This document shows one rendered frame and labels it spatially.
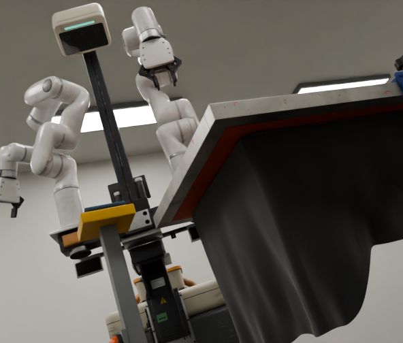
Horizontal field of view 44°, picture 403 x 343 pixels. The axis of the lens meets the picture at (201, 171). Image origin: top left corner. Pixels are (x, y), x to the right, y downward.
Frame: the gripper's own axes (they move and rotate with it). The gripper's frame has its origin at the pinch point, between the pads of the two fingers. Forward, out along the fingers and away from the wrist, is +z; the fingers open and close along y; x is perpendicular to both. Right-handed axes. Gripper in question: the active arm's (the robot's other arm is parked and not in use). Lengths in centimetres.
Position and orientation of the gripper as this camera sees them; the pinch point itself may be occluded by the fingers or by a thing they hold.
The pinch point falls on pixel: (165, 81)
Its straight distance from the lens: 160.0
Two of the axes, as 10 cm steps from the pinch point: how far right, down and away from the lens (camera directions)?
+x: -0.1, -3.9, -9.2
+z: 3.1, 8.8, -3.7
